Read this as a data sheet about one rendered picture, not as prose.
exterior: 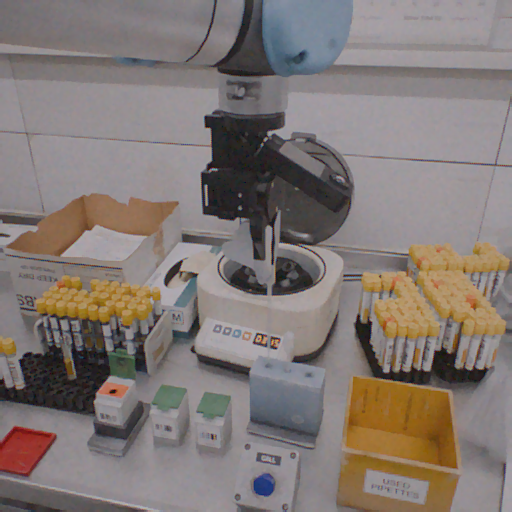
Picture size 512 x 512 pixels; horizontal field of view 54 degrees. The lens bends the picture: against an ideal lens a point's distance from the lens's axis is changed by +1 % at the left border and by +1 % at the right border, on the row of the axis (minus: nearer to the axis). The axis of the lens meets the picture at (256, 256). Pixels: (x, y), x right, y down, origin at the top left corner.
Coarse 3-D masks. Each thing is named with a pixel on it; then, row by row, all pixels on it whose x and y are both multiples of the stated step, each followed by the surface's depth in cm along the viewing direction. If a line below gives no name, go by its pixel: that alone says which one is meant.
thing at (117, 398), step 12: (108, 384) 71; (120, 384) 71; (132, 384) 72; (96, 396) 70; (108, 396) 69; (120, 396) 69; (132, 396) 72; (96, 408) 70; (108, 408) 69; (120, 408) 69; (132, 408) 72; (108, 420) 70; (120, 420) 70
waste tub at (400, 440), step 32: (352, 384) 68; (384, 384) 69; (352, 416) 73; (384, 416) 72; (416, 416) 70; (448, 416) 65; (352, 448) 59; (384, 448) 70; (416, 448) 70; (448, 448) 63; (352, 480) 61; (384, 480) 60; (416, 480) 58; (448, 480) 57
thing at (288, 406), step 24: (264, 360) 72; (264, 384) 70; (288, 384) 69; (312, 384) 68; (264, 408) 73; (288, 408) 71; (312, 408) 70; (264, 432) 73; (288, 432) 72; (312, 432) 72
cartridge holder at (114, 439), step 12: (144, 408) 76; (96, 420) 71; (132, 420) 72; (144, 420) 75; (96, 432) 72; (108, 432) 71; (120, 432) 70; (132, 432) 72; (96, 444) 70; (108, 444) 70; (120, 444) 70
